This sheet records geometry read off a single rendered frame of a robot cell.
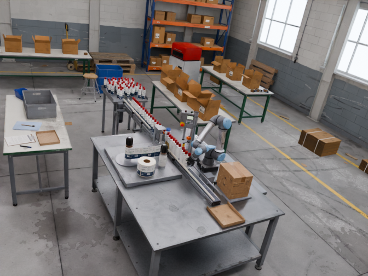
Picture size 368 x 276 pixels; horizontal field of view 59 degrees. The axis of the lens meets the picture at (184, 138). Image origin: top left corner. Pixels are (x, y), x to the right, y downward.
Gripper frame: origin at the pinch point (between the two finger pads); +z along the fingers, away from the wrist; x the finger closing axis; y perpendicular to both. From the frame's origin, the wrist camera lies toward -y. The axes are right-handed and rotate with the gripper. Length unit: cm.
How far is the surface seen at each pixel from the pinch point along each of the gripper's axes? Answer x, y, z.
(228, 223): 85, 8, -40
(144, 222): 60, 80, -21
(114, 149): -55, 67, 38
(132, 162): -23, 58, 18
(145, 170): -1, 55, -2
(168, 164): -12.7, 16.7, 13.6
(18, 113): -177, 162, 117
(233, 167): 27, -29, -37
